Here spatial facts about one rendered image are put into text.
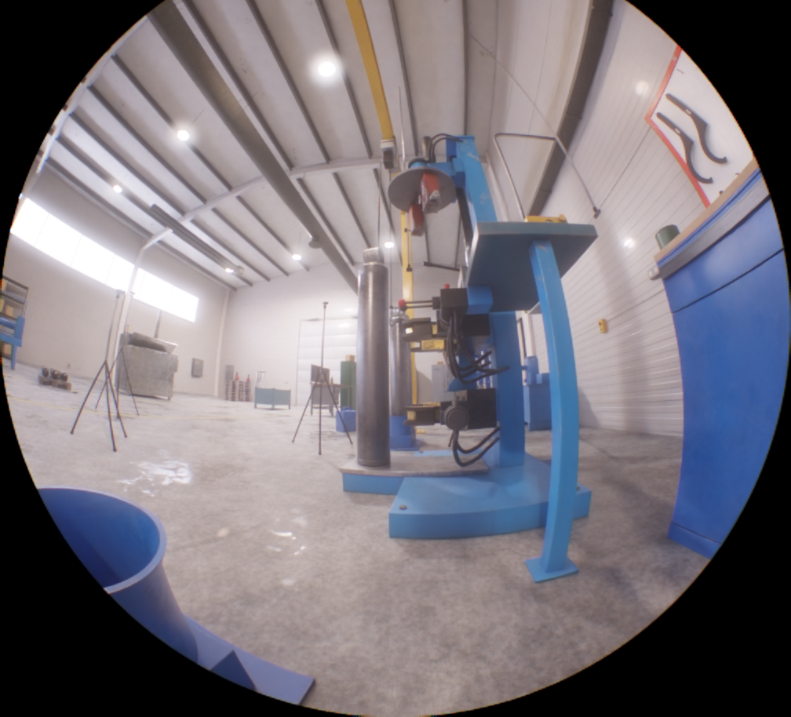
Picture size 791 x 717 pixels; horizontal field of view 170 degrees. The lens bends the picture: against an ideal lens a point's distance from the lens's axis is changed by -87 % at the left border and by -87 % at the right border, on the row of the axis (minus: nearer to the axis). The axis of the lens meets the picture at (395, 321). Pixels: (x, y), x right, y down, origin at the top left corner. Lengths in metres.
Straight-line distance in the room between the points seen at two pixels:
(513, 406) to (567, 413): 0.92
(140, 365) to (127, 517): 7.98
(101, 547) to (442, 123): 7.97
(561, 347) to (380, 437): 1.21
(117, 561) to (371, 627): 0.55
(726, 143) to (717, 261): 1.44
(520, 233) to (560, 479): 0.69
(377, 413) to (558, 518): 1.19
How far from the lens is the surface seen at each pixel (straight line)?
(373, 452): 1.67
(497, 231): 0.80
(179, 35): 6.08
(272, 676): 0.68
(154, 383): 8.67
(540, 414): 3.77
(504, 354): 1.65
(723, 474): 0.94
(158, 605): 0.43
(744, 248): 0.84
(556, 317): 0.77
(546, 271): 0.81
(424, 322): 1.44
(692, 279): 0.93
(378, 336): 1.68
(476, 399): 1.34
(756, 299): 0.83
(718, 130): 2.28
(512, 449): 1.68
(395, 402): 2.95
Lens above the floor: 0.59
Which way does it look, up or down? 16 degrees up
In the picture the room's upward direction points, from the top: 1 degrees counter-clockwise
